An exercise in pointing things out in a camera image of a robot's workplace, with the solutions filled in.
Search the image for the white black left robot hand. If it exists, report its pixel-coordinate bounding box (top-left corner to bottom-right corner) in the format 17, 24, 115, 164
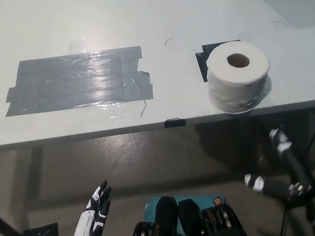
61, 180, 116, 236

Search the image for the white toilet paper roll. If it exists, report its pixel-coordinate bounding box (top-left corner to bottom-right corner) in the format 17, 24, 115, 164
202, 38, 275, 118

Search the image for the small black edge tape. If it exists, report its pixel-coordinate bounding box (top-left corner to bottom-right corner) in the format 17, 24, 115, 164
163, 117, 187, 128

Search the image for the thin black cable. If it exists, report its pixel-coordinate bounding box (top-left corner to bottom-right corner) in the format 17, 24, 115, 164
266, 106, 315, 236

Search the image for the black tape square patch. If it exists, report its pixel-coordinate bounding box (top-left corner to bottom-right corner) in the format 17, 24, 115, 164
194, 40, 245, 84

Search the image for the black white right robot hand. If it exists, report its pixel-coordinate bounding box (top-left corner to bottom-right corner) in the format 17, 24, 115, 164
239, 123, 315, 228

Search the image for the grey duct tape patch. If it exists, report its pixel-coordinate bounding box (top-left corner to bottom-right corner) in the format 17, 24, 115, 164
0, 44, 156, 118

